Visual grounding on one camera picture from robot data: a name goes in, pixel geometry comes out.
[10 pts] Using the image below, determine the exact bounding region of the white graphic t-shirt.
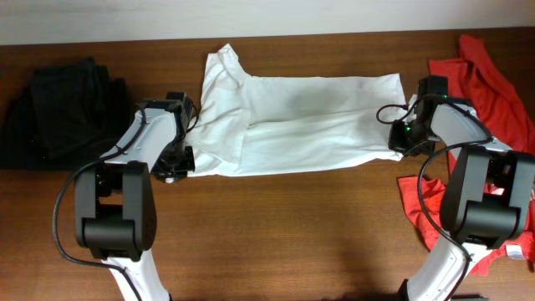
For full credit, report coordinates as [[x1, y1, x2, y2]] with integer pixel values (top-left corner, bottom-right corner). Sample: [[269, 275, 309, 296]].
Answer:
[[186, 44, 405, 176]]

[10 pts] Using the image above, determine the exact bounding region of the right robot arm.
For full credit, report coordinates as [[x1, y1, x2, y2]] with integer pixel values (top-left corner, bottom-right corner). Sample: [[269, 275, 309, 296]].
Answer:
[[389, 94, 534, 300]]

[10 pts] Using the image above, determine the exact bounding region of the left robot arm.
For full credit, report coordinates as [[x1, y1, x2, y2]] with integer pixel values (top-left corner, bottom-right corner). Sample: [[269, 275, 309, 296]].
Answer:
[[74, 92, 196, 300]]

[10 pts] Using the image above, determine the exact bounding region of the black folded clothes pile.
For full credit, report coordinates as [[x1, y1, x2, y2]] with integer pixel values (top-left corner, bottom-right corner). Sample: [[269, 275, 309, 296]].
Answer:
[[1, 58, 132, 171]]

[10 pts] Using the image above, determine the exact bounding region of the red printed t-shirt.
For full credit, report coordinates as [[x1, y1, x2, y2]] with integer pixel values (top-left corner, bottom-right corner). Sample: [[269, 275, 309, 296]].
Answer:
[[397, 35, 534, 276]]

